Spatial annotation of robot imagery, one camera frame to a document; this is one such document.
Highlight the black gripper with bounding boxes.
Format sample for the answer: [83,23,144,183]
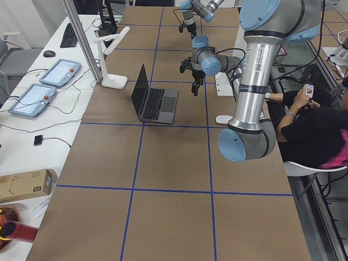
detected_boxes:
[179,19,197,39]
[179,57,206,96]

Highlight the grey laptop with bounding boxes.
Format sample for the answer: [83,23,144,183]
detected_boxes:
[131,64,178,124]

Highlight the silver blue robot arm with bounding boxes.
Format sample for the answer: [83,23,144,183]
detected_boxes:
[179,1,322,161]
[179,0,224,39]

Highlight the white computer mouse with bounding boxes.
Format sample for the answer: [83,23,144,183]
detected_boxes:
[215,115,232,125]

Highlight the white desk lamp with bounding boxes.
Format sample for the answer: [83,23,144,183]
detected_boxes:
[94,26,131,89]

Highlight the black computer mouse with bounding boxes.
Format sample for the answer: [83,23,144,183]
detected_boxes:
[43,50,56,58]

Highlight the seated person in black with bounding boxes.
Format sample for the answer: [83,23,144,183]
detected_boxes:
[265,87,347,169]

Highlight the black keyboard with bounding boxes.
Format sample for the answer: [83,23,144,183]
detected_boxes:
[60,23,78,48]

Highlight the white chair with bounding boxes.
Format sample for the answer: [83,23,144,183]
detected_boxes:
[283,161,347,177]

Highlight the upper blue teach pendant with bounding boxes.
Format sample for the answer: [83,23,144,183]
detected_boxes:
[39,59,81,88]

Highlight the blue teach pendant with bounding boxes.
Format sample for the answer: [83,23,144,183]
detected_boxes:
[39,59,81,88]
[9,84,57,118]

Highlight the lower blue teach pendant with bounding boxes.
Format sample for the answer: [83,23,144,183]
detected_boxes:
[9,84,57,118]

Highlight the small black device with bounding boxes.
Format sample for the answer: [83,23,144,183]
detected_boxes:
[34,135,44,146]

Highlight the cardboard box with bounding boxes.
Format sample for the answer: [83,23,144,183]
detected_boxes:
[1,169,57,203]

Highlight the woven basket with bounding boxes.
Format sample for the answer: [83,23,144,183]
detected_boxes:
[0,206,21,253]

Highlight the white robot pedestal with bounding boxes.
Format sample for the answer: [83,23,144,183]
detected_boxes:
[215,72,235,97]

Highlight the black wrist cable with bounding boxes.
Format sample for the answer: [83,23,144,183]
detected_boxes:
[214,48,247,71]

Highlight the aluminium frame post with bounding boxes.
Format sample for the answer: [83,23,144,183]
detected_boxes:
[62,0,102,83]

